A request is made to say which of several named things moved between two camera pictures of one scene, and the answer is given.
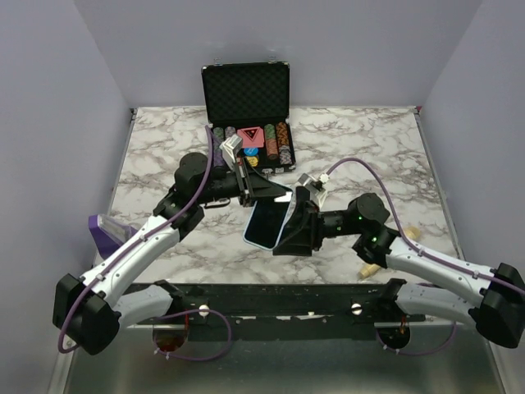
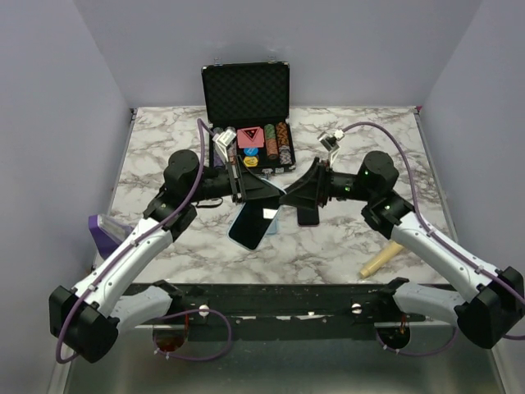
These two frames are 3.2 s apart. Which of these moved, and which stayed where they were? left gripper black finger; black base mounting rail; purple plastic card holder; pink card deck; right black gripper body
Moved: right black gripper body
Stayed: black base mounting rail; left gripper black finger; purple plastic card holder; pink card deck
